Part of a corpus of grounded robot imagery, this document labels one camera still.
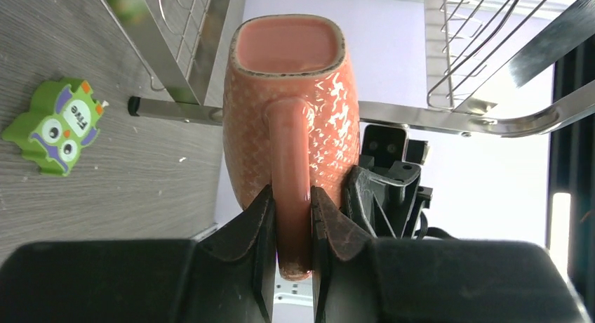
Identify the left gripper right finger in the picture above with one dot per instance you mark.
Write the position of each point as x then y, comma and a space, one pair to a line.
360, 278

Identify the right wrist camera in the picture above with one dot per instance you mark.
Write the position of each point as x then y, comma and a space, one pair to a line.
386, 144

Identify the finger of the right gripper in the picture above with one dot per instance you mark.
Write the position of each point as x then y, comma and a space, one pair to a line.
388, 202

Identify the salmon pink mug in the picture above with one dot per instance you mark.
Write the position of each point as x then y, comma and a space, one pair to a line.
290, 120

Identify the green owl toy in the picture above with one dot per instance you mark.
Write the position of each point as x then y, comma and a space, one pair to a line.
61, 121

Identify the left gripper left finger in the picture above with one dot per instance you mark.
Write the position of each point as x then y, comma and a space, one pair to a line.
226, 277

